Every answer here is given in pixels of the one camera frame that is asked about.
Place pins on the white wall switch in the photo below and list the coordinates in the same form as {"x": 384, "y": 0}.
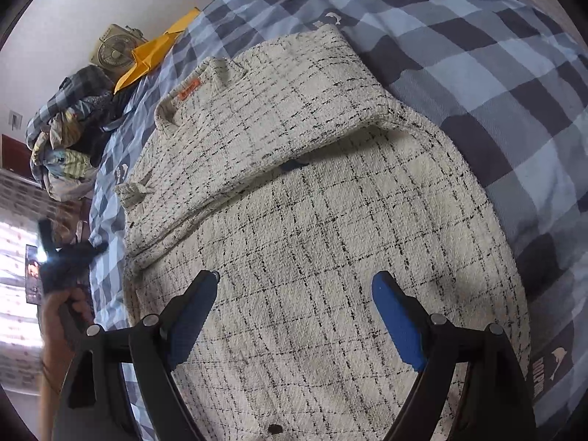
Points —
{"x": 14, "y": 120}

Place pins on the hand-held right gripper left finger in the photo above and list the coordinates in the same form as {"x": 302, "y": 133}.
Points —
{"x": 190, "y": 321}

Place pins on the person's left hand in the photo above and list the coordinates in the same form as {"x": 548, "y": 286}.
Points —
{"x": 57, "y": 312}

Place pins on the dark wall poster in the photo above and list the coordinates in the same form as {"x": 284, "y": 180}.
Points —
{"x": 33, "y": 275}

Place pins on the cream checked tweed garment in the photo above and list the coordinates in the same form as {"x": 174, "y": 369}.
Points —
{"x": 321, "y": 239}

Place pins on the pile of mixed clothes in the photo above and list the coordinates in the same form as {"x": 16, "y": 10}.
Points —
{"x": 69, "y": 133}

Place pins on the patterned window curtain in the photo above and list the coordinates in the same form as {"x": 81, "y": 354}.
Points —
{"x": 18, "y": 330}

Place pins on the person's left forearm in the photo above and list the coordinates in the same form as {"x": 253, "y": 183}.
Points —
{"x": 50, "y": 376}

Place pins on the beige box fan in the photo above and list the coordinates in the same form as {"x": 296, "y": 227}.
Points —
{"x": 110, "y": 55}

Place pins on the yellow paper bag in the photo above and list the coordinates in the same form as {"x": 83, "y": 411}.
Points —
{"x": 147, "y": 55}

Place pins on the blue grey checked bed sheet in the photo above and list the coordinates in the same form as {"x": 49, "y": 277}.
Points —
{"x": 482, "y": 78}

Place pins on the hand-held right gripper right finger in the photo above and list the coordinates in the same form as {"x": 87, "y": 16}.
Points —
{"x": 399, "y": 321}

